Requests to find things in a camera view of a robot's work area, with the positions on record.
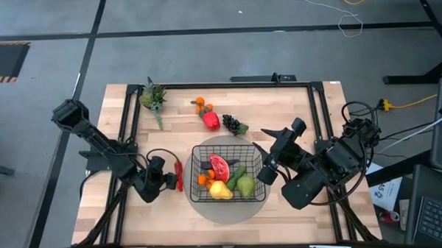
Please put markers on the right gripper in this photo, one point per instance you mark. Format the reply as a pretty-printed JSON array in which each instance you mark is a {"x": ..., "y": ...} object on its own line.
[{"x": 286, "y": 147}]

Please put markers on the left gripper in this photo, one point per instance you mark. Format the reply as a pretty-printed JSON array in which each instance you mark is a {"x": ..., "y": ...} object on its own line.
[{"x": 170, "y": 181}]

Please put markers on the red chili pepper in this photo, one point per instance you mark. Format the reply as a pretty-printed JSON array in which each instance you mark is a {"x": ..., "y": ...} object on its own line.
[{"x": 179, "y": 173}]

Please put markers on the orange tangerine bunch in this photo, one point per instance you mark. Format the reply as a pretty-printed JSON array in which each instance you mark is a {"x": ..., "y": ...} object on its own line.
[
  {"x": 201, "y": 104},
  {"x": 202, "y": 180}
]

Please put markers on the purple carrot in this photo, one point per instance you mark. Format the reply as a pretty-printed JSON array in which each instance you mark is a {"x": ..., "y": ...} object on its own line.
[{"x": 205, "y": 164}]

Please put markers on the red watermelon slice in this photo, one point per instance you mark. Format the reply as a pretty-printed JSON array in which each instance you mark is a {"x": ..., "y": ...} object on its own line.
[{"x": 219, "y": 167}]

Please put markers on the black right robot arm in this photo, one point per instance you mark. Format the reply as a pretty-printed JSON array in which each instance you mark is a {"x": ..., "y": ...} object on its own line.
[{"x": 318, "y": 176}]

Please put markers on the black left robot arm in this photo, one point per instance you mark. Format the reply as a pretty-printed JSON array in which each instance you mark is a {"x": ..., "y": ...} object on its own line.
[{"x": 96, "y": 139}]

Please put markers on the black grape bunch green leaf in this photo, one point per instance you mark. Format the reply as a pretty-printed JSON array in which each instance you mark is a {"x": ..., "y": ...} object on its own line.
[{"x": 232, "y": 124}]

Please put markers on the green cucumber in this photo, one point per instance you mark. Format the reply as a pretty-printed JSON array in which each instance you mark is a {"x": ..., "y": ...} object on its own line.
[{"x": 235, "y": 178}]

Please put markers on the green pear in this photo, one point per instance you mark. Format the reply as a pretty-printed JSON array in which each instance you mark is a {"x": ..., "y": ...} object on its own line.
[{"x": 246, "y": 186}]

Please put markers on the yellow toy fruit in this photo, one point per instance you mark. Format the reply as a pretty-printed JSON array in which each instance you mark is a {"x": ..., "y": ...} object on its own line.
[{"x": 219, "y": 191}]

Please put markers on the red bell pepper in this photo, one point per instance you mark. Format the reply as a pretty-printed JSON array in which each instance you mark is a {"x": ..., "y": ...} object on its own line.
[{"x": 211, "y": 121}]

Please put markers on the grey round mat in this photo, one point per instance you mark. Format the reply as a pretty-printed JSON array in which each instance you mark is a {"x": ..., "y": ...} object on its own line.
[{"x": 224, "y": 212}]

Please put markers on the potted succulent plant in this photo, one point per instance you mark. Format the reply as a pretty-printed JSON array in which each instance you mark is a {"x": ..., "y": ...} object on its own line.
[{"x": 153, "y": 97}]

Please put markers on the white paper sheet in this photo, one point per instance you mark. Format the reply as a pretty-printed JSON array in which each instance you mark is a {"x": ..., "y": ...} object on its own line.
[{"x": 387, "y": 192}]

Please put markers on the red drink can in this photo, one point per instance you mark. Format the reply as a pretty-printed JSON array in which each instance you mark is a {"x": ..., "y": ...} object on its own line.
[{"x": 389, "y": 216}]

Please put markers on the dark laptop keyboard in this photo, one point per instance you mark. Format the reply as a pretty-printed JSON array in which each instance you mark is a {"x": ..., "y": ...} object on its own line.
[{"x": 438, "y": 219}]

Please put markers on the black hazard-striped floor mat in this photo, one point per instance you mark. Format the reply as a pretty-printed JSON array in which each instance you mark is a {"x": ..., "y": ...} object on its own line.
[{"x": 1, "y": 60}]

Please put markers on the black aluminium table frame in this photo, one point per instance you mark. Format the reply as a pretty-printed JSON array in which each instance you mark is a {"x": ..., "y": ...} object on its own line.
[{"x": 316, "y": 113}]

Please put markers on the black table-level camera mount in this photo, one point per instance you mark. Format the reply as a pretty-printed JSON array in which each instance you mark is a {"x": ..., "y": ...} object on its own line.
[{"x": 263, "y": 78}]

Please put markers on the black desk leg frame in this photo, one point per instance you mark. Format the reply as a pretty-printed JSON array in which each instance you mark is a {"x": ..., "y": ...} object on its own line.
[{"x": 431, "y": 17}]

